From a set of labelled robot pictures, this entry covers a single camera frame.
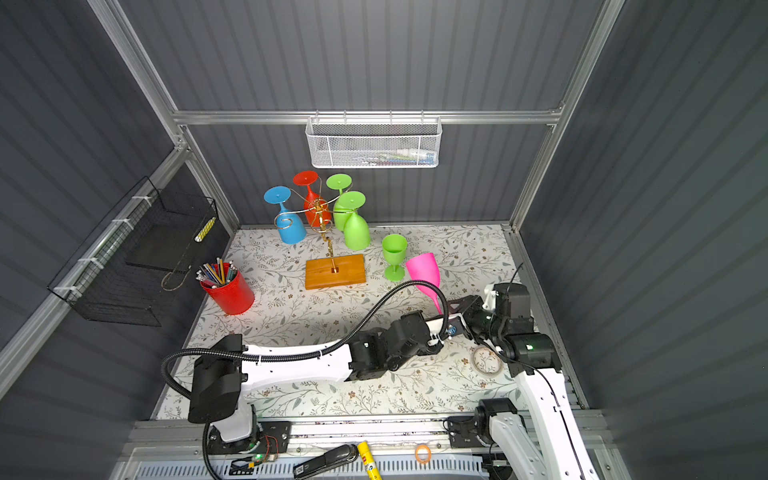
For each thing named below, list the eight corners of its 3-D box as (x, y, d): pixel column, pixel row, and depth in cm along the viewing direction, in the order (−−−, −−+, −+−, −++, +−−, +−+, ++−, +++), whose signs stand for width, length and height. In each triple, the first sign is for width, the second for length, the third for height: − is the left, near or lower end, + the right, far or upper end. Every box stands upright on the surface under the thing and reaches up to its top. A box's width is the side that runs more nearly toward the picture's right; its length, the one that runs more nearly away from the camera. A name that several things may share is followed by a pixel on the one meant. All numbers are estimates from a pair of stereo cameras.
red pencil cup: (220, 315, 98) (196, 289, 86) (230, 290, 104) (209, 262, 92) (249, 314, 98) (229, 289, 86) (258, 289, 104) (240, 262, 92)
